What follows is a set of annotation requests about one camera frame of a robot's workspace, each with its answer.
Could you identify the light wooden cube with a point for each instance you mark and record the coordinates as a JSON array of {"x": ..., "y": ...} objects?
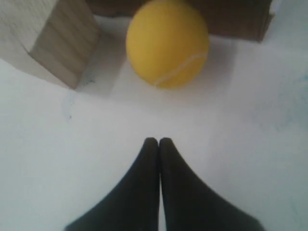
[{"x": 53, "y": 40}]

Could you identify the yellow tennis ball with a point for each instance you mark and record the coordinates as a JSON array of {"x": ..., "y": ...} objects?
[{"x": 167, "y": 43}]

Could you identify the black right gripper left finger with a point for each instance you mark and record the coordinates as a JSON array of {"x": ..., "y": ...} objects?
[{"x": 133, "y": 204}]

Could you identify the blue white cardboard box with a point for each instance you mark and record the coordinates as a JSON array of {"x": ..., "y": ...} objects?
[{"x": 244, "y": 19}]

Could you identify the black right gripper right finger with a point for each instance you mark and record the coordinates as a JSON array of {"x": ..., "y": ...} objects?
[{"x": 189, "y": 204}]

